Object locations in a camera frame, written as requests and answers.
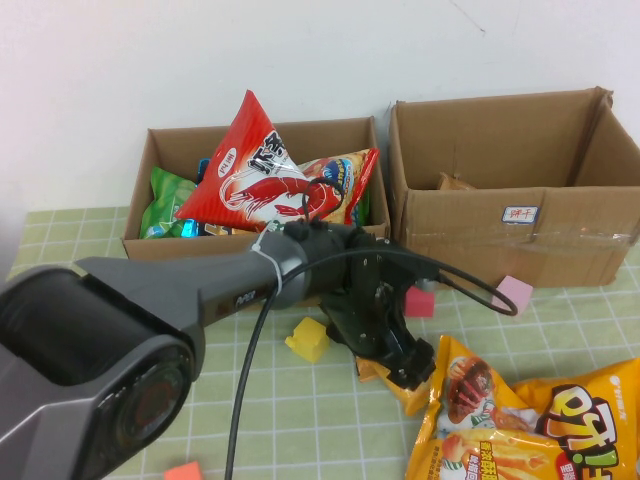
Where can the dark pink foam cube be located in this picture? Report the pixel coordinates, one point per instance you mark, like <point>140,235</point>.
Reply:
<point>420,304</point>

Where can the light pink foam cube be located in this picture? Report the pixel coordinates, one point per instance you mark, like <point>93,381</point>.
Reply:
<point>512,295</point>

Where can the yellow steak print chip bag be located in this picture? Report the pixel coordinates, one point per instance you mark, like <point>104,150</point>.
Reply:
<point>465,400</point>

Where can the gold small snack packet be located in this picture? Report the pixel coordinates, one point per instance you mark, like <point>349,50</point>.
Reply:
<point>369,372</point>

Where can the white zip tie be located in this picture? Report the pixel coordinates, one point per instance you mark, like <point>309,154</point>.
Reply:
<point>270,265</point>

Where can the orange small biscuit packet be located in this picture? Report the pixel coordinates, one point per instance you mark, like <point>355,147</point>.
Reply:
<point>410,402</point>

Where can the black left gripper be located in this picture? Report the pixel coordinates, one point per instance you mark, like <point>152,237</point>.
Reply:
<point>365,320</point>

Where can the blue and black snack bag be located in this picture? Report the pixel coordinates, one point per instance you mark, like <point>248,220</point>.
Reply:
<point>191,228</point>

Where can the red shrimp chip bag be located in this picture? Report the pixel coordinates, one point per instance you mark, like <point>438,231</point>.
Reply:
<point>250,185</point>

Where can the white label with red writing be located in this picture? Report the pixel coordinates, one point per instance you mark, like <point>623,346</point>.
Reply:
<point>520,214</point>

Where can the cardboard box with F2 print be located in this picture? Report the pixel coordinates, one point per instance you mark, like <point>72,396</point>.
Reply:
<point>160,247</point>

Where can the green checked tablecloth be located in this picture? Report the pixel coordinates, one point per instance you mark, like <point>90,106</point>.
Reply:
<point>310,410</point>

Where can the large orange chip bag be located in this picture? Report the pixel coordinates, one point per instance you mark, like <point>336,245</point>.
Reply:
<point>590,415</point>

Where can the orange foam cube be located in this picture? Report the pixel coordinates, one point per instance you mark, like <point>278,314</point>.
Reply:
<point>184,472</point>

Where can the yellow plastic block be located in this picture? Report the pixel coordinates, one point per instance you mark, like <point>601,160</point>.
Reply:
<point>310,340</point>

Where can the long brown snack packet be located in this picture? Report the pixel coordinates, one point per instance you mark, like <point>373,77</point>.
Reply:
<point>455,182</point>

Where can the green snack bag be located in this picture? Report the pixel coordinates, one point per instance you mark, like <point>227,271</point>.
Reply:
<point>165,200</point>

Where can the red fries snack bag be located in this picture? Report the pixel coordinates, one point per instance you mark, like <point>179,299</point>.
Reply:
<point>350,175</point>

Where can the taped cardboard box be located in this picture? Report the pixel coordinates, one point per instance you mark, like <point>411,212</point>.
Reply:
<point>460,235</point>

